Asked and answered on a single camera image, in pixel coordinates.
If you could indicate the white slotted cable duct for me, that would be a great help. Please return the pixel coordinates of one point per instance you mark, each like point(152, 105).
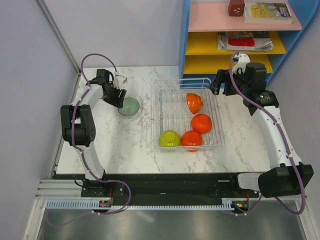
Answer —
point(101, 205)

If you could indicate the orange bowl white inside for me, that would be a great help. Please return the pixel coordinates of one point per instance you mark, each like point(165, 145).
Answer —
point(194, 102)

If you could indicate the red spiral notebook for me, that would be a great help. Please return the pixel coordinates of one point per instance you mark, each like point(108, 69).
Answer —
point(246, 41)

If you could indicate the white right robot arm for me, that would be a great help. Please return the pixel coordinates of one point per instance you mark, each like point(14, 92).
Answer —
point(288, 176)

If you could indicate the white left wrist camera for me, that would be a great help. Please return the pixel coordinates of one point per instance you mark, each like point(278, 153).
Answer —
point(119, 80)

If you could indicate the white wire dish rack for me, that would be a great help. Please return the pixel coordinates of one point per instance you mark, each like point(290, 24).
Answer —
point(171, 111)

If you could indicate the blue shelf unit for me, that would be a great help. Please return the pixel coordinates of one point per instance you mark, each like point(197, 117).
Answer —
point(201, 22)

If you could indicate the aluminium corner rail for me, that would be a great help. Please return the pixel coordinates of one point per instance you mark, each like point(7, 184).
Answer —
point(57, 33)

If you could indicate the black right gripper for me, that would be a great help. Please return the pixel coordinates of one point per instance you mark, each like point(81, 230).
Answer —
point(223, 76)

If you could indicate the red brown box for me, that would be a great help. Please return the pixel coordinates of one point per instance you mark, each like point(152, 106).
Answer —
point(236, 8)

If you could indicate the yellow cover book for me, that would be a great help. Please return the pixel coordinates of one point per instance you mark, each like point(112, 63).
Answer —
point(267, 13)

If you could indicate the pale green ceramic bowl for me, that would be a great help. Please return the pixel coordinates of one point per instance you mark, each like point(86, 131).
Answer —
point(130, 107)

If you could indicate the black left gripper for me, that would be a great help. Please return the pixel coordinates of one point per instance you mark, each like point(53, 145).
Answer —
point(117, 102)

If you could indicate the lime green plastic bowl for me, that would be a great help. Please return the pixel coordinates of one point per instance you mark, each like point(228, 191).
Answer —
point(169, 139)

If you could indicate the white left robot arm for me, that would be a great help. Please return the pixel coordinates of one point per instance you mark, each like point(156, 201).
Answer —
point(77, 122)

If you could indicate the aluminium front rail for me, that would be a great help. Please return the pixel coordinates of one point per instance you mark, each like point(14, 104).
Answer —
point(58, 189)

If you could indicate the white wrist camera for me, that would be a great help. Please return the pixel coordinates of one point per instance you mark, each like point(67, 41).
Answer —
point(241, 60)
point(119, 80)

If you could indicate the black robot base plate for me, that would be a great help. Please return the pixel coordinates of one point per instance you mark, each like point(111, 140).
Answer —
point(180, 188)

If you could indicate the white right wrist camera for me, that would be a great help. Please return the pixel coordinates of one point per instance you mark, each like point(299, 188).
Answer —
point(241, 60)

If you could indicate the orange plastic bowl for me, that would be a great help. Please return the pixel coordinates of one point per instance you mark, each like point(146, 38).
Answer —
point(192, 139)
point(201, 123)

